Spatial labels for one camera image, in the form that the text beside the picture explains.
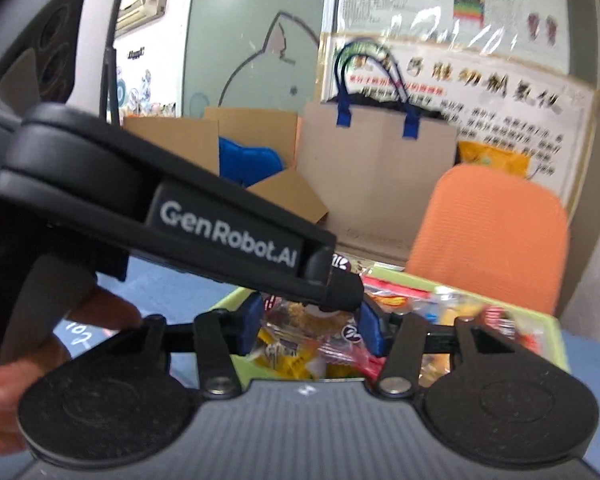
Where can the red snack packet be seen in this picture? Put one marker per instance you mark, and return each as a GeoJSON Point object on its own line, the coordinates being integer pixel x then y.
{"type": "Point", "coordinates": [510, 325]}

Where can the light green box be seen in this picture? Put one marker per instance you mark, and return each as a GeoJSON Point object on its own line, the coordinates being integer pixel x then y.
{"type": "Point", "coordinates": [555, 345]}

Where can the yellow bag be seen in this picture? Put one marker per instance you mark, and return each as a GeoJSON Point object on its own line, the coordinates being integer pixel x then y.
{"type": "Point", "coordinates": [495, 157]}

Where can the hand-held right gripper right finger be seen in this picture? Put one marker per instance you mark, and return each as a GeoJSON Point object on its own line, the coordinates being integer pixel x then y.
{"type": "Point", "coordinates": [370, 330]}

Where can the blue cushion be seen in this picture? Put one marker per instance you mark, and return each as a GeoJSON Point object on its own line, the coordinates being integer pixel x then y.
{"type": "Point", "coordinates": [250, 160]}

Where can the orange chair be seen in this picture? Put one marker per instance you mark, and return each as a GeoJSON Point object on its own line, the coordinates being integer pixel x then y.
{"type": "Point", "coordinates": [485, 240]}

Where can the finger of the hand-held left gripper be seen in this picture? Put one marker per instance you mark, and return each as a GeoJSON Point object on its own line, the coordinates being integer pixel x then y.
{"type": "Point", "coordinates": [342, 287]}

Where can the cardboard box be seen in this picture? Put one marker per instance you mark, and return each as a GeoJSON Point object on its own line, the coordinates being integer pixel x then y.
{"type": "Point", "coordinates": [180, 145]}

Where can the yellow snack packet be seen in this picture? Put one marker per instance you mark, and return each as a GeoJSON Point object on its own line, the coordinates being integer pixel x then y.
{"type": "Point", "coordinates": [285, 360]}

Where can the orange cracker packet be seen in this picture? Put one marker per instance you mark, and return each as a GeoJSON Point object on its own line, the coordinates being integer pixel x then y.
{"type": "Point", "coordinates": [397, 297]}

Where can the blue striped tablecloth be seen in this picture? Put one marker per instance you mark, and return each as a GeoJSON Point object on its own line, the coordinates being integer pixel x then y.
{"type": "Point", "coordinates": [145, 285]}

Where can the white air conditioner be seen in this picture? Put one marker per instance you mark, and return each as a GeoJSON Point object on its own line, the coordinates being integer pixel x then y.
{"type": "Point", "coordinates": [140, 5]}

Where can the person's left hand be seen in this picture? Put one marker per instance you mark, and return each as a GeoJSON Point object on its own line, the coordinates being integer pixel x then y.
{"type": "Point", "coordinates": [10, 395]}

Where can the glass panel with cat drawing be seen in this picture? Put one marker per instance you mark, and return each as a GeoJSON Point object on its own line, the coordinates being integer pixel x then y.
{"type": "Point", "coordinates": [240, 35]}

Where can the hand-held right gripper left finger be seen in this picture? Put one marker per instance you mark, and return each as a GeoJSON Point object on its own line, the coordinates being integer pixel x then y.
{"type": "Point", "coordinates": [247, 325]}

